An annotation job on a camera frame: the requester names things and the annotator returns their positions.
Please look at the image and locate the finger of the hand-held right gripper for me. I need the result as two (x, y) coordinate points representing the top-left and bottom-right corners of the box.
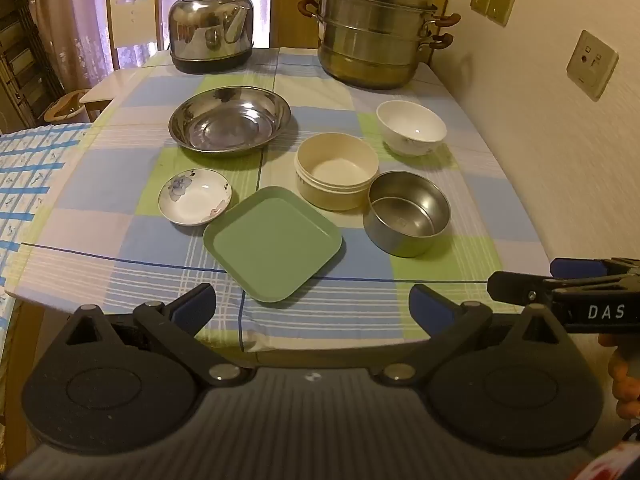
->
(551, 258), (611, 278)
(487, 271), (558, 306)

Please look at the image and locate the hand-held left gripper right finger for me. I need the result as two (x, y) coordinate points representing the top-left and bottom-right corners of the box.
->
(371, 284), (566, 388)

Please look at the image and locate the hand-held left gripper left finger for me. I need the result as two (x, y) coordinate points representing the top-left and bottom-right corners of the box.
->
(64, 283), (253, 388)

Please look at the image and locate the stainless steel bowl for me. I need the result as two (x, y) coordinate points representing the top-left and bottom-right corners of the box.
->
(362, 170), (452, 258)

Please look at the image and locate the green square plate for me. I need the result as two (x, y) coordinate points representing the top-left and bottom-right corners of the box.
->
(203, 186), (344, 304)

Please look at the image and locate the small floral ceramic dish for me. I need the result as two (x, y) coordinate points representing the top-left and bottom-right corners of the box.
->
(158, 168), (233, 225)

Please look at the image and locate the cream plastic bowl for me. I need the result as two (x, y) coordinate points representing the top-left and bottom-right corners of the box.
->
(295, 132), (380, 211)

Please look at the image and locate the white ceramic bowl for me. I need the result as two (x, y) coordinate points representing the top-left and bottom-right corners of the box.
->
(376, 100), (447, 157)

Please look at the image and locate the large round steel plate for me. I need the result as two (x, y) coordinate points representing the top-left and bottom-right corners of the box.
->
(168, 86), (292, 153)

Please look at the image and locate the person's right hand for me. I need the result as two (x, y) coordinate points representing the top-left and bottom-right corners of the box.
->
(598, 332), (640, 420)

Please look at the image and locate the checked pastel tablecloth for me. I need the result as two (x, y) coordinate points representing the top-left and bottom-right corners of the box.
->
(5, 47), (553, 356)

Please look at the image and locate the red and white cloth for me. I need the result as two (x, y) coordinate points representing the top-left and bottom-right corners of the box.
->
(575, 427), (640, 480)

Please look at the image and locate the blue checked cloth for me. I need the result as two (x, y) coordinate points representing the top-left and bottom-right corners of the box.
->
(0, 122), (101, 396)

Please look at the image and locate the woven basket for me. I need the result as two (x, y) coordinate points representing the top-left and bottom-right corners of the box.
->
(44, 89), (92, 123)

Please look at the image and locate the stainless steel kettle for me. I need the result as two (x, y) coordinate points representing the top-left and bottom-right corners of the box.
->
(168, 0), (261, 75)

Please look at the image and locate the stacked steel steamer pot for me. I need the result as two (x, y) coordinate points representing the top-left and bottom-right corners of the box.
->
(298, 0), (461, 91)

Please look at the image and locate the cream wooden chair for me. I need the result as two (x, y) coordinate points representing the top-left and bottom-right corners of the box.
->
(80, 0), (166, 123)

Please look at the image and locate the dark slatted shelf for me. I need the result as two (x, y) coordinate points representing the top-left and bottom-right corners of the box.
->
(0, 0), (66, 131)

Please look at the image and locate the sheer patterned curtain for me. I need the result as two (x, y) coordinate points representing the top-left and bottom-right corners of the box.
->
(20, 0), (273, 96)

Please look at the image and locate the large white wall socket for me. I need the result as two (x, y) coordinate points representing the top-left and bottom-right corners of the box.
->
(566, 30), (620, 102)

